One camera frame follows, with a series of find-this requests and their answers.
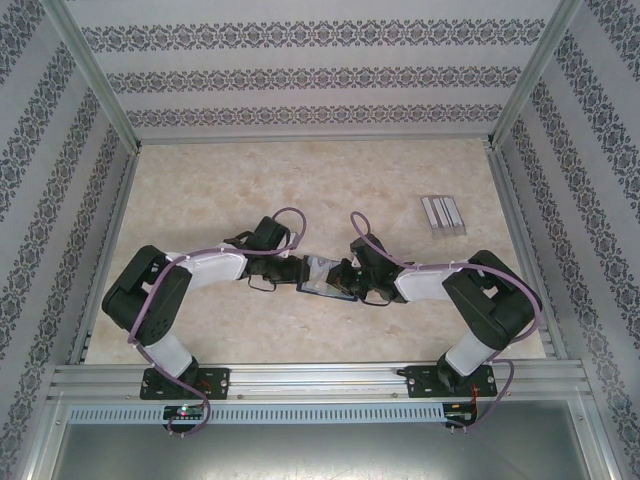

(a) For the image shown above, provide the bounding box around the clear acrylic tiered card stand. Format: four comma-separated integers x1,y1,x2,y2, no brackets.
420,195,467,239

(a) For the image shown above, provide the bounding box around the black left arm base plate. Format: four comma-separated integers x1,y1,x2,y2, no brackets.
139,367,232,401

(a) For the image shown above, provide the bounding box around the aluminium mounting rail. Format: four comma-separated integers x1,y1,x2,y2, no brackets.
49,363,596,401

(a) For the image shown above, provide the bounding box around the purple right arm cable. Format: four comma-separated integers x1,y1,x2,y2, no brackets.
349,211,545,436

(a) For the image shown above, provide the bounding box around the grey slotted cable duct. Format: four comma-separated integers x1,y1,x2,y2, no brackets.
67,404,446,425

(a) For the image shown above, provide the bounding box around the grey metal shelf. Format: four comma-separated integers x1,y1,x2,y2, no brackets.
52,423,594,480

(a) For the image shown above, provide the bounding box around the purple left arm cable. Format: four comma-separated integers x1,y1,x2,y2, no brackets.
129,206,307,439

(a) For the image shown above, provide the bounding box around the aluminium table side rail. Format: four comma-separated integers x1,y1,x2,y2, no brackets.
69,147,144,366
487,141,569,361

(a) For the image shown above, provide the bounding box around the aluminium frame post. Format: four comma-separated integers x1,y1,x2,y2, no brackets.
17,392,69,480
42,0,144,151
572,392,626,480
487,0,586,151

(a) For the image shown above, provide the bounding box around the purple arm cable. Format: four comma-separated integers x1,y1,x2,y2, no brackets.
349,211,545,436
129,206,307,439

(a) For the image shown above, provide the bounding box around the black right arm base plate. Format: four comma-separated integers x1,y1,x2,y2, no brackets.
405,365,496,400

